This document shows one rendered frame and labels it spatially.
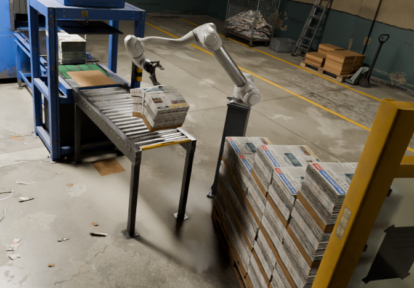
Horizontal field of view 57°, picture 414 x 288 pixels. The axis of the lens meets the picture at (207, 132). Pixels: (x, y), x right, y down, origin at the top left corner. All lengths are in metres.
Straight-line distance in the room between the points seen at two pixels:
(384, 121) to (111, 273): 2.25
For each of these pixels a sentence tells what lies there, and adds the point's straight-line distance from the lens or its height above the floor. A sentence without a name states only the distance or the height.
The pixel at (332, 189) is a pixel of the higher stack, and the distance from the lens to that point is 1.86.
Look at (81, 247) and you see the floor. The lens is 3.19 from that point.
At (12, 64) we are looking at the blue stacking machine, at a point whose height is 0.31.
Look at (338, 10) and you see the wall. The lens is 10.33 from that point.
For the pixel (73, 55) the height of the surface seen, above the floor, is 0.90.
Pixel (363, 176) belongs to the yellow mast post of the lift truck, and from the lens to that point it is 1.38.
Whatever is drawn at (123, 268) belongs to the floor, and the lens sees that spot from 3.03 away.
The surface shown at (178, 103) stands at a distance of 2.85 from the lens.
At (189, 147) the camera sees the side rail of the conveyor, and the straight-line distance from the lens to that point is 3.10.
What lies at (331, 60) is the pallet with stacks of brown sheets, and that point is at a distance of 9.07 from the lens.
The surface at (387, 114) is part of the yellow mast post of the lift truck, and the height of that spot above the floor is 1.82.
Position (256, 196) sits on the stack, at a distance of 2.61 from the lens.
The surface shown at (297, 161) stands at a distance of 2.49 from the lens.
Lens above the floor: 2.19
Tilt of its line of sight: 26 degrees down
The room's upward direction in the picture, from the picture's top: 9 degrees clockwise
